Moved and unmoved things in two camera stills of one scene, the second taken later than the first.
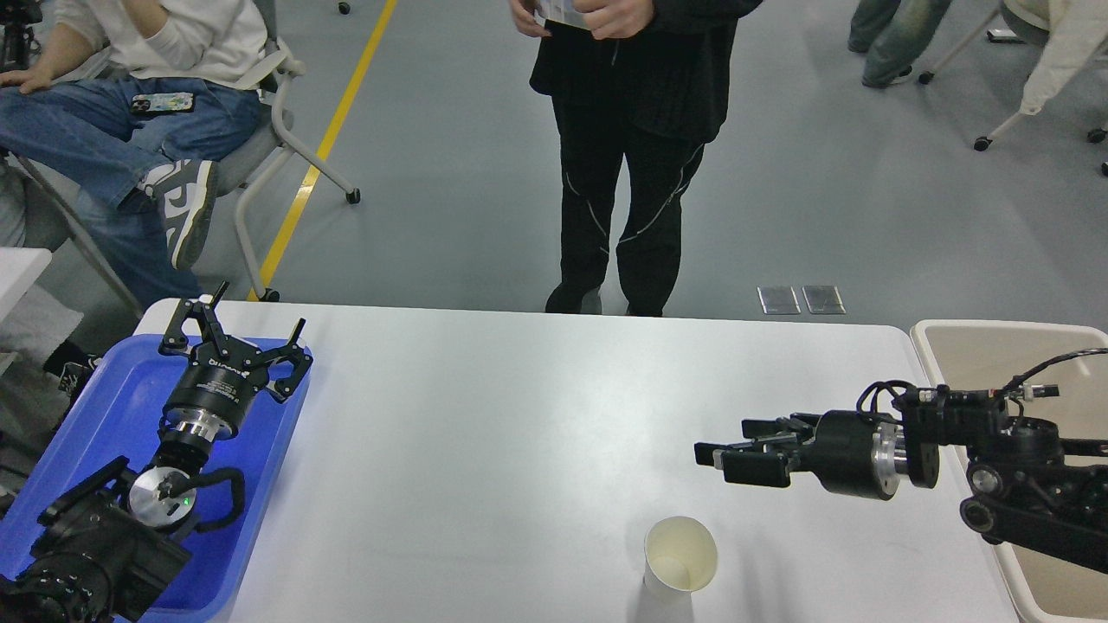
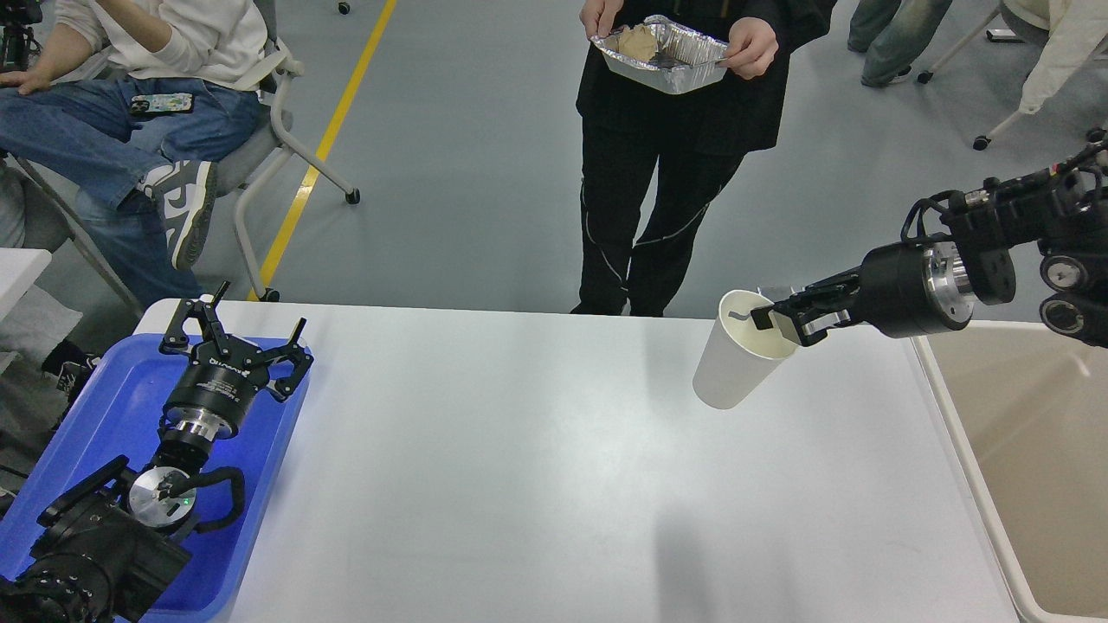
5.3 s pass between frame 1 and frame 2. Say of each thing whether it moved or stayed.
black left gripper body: stayed
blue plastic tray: stayed
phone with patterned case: stayed
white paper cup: moved
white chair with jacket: stayed
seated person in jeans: stayed
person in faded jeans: stayed
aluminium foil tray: moved
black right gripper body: moved
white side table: stayed
